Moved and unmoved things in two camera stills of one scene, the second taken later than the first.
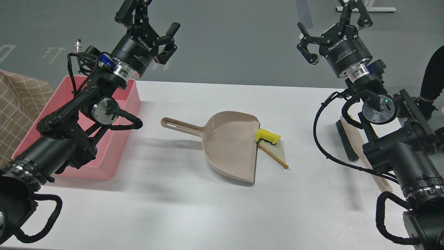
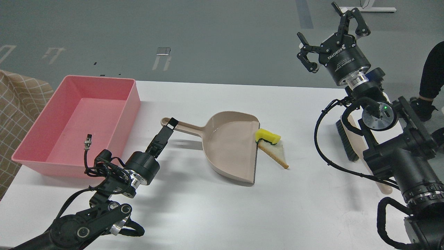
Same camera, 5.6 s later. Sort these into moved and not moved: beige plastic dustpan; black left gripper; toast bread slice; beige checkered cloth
Moved: black left gripper
Not moved: beige checkered cloth; toast bread slice; beige plastic dustpan
